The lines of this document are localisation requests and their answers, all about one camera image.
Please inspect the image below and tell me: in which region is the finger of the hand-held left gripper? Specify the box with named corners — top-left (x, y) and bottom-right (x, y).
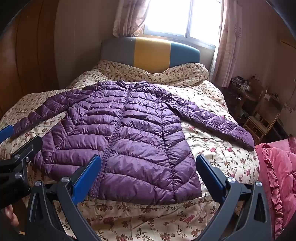
top-left (10, 136), bottom-right (43, 168)
top-left (0, 125), bottom-right (15, 144)

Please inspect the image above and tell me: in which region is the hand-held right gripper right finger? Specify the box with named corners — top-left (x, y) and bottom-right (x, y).
top-left (195, 154), bottom-right (272, 241)

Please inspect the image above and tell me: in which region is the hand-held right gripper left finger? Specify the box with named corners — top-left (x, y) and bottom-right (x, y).
top-left (24, 154), bottom-right (102, 241)

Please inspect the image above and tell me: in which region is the purple puffer jacket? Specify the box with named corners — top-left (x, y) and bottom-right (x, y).
top-left (13, 80), bottom-right (255, 206)

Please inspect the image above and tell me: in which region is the person's left hand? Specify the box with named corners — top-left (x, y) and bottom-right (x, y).
top-left (4, 204), bottom-right (19, 227)

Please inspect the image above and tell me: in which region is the floral quilt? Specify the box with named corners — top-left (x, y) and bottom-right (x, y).
top-left (0, 59), bottom-right (260, 241)

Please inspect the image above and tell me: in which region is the pink ruffled blanket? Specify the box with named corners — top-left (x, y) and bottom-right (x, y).
top-left (254, 136), bottom-right (296, 241)

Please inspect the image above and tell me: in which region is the wicker chair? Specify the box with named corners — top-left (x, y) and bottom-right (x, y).
top-left (242, 86), bottom-right (284, 140)

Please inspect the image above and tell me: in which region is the wooden wardrobe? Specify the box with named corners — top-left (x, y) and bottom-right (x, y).
top-left (0, 0), bottom-right (61, 117)

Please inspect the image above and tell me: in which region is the cluttered wooden side table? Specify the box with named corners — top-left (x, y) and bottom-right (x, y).
top-left (222, 75), bottom-right (263, 113)

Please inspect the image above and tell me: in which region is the pink patterned curtain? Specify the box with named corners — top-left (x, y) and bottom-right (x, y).
top-left (112, 0), bottom-right (152, 38)
top-left (211, 0), bottom-right (244, 88)

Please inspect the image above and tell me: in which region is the grey yellow blue headboard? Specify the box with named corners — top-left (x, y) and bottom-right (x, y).
top-left (100, 37), bottom-right (201, 70)

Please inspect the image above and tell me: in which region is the window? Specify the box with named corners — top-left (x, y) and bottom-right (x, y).
top-left (143, 0), bottom-right (224, 48)

